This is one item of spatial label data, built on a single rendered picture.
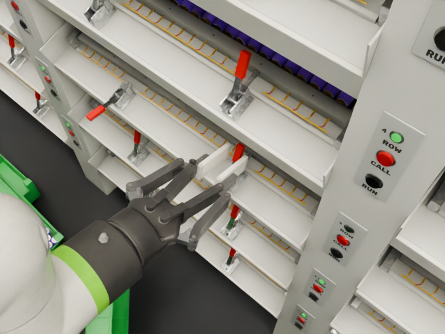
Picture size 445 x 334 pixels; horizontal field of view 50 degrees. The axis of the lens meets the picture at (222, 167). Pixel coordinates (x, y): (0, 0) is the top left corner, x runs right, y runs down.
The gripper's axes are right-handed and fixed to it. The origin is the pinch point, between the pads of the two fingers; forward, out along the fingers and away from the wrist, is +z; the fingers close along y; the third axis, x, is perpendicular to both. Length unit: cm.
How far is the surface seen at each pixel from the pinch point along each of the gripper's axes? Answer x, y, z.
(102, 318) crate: -47, -12, -15
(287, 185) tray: -4.4, 7.7, 8.3
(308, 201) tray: -4.5, 12.1, 8.2
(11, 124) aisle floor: -61, -87, 12
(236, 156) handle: 0.0, 0.0, 3.4
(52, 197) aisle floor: -63, -56, 4
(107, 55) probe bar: -2.2, -34.1, 7.3
